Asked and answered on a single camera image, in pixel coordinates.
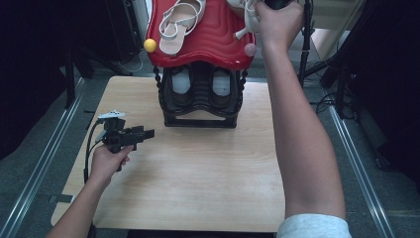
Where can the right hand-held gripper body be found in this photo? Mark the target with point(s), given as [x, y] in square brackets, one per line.
[278, 4]

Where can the red and black shoe rack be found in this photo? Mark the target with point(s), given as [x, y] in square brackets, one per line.
[211, 43]

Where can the metal floor rail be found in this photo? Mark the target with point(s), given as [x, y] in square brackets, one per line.
[33, 185]
[361, 172]

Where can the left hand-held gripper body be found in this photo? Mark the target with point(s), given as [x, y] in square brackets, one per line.
[117, 135]

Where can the dark cloth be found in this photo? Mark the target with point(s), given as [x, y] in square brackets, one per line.
[198, 235]

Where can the person's right hand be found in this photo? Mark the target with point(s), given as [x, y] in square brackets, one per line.
[280, 24]

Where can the white slingback heel shoe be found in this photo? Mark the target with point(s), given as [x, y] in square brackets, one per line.
[247, 16]
[178, 29]

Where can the light grey sleeve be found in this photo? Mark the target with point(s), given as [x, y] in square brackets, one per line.
[313, 228]

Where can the black metal stand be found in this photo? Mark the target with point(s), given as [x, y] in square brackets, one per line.
[70, 82]

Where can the black leather shoe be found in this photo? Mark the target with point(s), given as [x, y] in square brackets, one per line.
[181, 82]
[221, 82]

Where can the black tripod stand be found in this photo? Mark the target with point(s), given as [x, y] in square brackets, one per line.
[330, 67]

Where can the grey tape piece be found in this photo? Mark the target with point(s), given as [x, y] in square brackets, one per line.
[61, 198]

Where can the person's left hand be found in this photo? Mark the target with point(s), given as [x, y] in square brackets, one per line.
[107, 165]

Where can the yellow ball knob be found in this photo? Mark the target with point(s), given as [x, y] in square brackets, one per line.
[150, 45]

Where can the pink ball knob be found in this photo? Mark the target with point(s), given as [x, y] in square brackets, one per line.
[250, 50]

